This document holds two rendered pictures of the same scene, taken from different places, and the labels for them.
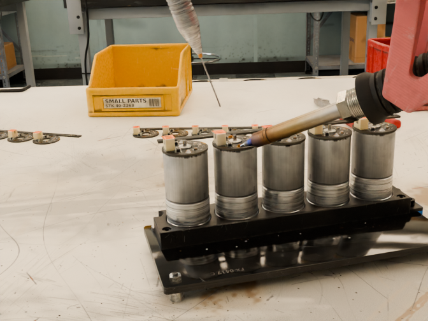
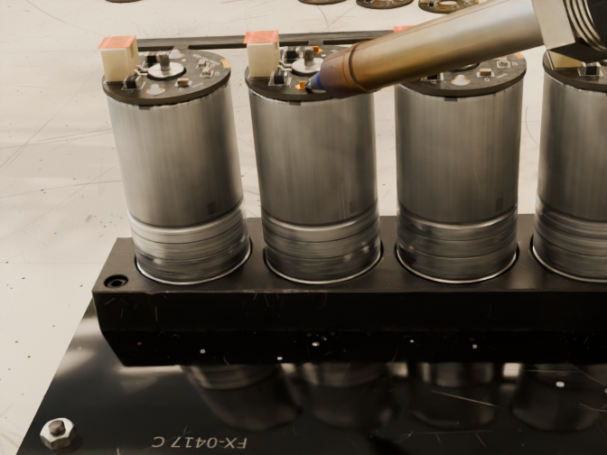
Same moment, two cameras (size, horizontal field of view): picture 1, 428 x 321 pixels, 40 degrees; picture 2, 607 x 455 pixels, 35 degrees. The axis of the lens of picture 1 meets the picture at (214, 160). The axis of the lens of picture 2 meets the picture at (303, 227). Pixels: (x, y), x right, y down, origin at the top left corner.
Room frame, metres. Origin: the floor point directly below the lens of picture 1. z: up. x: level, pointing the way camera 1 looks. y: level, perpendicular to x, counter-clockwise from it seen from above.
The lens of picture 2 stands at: (0.15, -0.07, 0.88)
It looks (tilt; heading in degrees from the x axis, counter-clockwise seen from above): 31 degrees down; 21
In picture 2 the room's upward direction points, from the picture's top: 5 degrees counter-clockwise
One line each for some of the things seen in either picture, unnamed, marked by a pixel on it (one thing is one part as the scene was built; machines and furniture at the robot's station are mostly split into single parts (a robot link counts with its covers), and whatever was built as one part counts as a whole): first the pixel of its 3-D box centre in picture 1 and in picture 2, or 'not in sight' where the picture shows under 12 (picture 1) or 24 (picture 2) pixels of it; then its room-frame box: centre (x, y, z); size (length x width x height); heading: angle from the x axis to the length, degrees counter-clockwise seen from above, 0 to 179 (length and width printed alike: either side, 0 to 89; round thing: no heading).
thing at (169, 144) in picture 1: (170, 142); (125, 58); (0.30, 0.02, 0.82); 0.01 x 0.01 x 0.01; 14
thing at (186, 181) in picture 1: (186, 189); (182, 184); (0.30, 0.02, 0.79); 0.02 x 0.02 x 0.05
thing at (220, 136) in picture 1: (221, 137); (268, 53); (0.31, 0.00, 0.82); 0.01 x 0.01 x 0.01; 14
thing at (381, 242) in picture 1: (293, 241); (459, 361); (0.30, -0.04, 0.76); 0.16 x 0.07 x 0.01; 104
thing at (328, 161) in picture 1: (328, 171); (601, 176); (0.32, -0.07, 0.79); 0.02 x 0.02 x 0.05
